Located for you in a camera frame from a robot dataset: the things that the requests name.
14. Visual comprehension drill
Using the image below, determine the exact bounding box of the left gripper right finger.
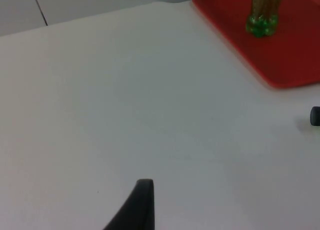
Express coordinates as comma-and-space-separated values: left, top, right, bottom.
309, 106, 320, 127

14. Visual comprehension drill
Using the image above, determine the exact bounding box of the red tray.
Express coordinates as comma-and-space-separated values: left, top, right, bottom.
191, 0, 320, 88

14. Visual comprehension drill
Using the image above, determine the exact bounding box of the green plastic bottle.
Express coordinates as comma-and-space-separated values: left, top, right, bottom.
245, 0, 284, 38

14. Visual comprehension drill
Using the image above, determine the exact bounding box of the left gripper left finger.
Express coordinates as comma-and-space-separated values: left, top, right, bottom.
102, 178, 156, 230

